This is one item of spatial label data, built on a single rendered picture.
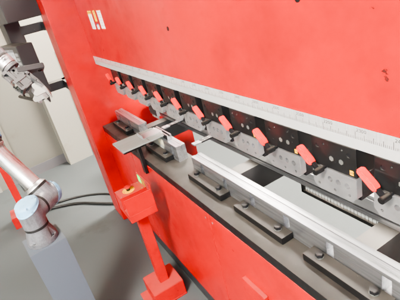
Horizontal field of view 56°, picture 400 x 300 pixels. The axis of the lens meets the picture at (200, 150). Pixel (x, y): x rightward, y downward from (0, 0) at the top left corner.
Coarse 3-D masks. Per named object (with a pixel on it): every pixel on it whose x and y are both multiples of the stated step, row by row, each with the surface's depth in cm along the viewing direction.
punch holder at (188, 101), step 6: (180, 96) 169; (186, 96) 164; (192, 96) 159; (186, 102) 167; (192, 102) 161; (198, 102) 159; (186, 108) 169; (186, 114) 171; (192, 114) 165; (204, 114) 163; (186, 120) 174; (192, 120) 168; (198, 120) 163; (192, 126) 171; (198, 126) 165; (204, 126) 164
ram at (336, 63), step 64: (128, 0) 177; (192, 0) 129; (256, 0) 101; (320, 0) 83; (384, 0) 71; (128, 64) 215; (192, 64) 148; (256, 64) 112; (320, 64) 91; (384, 64) 76; (320, 128) 100; (384, 128) 82
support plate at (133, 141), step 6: (144, 132) 228; (126, 138) 226; (132, 138) 224; (138, 138) 222; (150, 138) 218; (156, 138) 217; (114, 144) 221; (120, 144) 219; (126, 144) 217; (132, 144) 216; (138, 144) 214; (144, 144) 214; (120, 150) 212; (126, 150) 210
